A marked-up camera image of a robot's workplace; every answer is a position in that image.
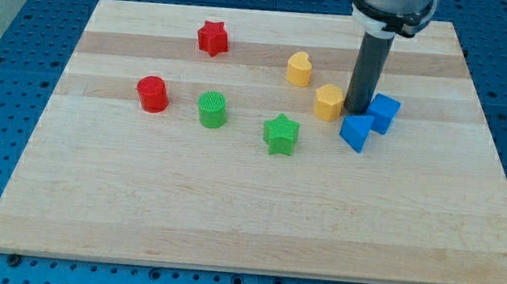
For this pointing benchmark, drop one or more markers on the blue triangle block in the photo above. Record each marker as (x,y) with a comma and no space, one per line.
(355,130)

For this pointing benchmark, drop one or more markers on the blue cube block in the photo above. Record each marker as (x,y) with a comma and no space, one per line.
(383,109)

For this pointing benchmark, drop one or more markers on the wooden board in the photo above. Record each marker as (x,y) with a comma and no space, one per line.
(102,180)

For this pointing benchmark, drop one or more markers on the green star block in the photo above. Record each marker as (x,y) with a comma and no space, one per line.
(281,134)

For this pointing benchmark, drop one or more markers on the green cylinder block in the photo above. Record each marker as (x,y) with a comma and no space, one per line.
(212,109)

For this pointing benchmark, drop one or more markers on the yellow hexagon block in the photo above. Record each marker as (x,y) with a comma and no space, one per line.
(329,101)

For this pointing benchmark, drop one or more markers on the yellow heart block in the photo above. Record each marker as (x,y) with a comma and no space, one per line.
(299,69)

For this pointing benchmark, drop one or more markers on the red cylinder block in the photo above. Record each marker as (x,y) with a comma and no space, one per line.
(152,93)

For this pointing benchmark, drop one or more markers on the red star block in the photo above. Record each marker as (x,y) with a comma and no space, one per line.
(213,38)

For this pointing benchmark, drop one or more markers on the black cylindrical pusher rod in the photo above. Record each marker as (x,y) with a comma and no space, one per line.
(371,58)

